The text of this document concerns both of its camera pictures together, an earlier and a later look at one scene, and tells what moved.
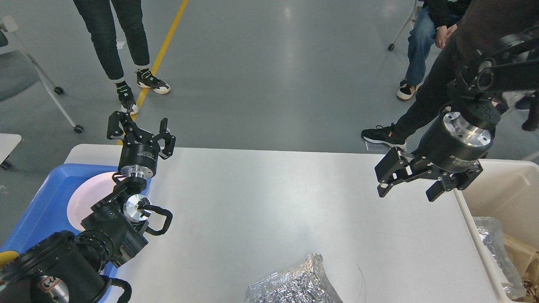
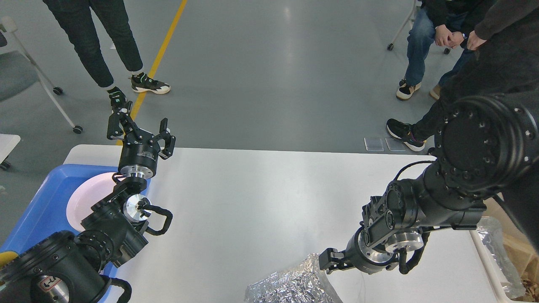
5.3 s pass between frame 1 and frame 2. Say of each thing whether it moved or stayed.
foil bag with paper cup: stayed
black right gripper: moved
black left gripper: stayed
